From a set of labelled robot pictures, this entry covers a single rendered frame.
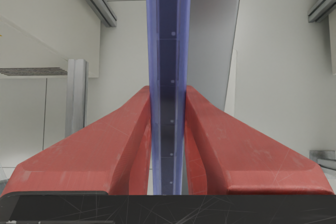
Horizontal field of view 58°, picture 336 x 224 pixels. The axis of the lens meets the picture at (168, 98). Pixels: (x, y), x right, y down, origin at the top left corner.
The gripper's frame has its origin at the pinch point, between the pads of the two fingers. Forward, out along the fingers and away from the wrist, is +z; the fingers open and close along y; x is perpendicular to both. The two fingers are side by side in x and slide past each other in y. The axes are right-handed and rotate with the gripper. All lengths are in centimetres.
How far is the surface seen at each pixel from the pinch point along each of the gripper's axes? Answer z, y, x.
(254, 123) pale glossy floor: 68, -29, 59
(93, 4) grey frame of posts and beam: 80, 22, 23
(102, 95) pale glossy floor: 77, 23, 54
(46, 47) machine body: 51, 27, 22
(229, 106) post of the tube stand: 7.8, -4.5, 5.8
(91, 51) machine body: 75, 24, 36
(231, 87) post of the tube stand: 8.7, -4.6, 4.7
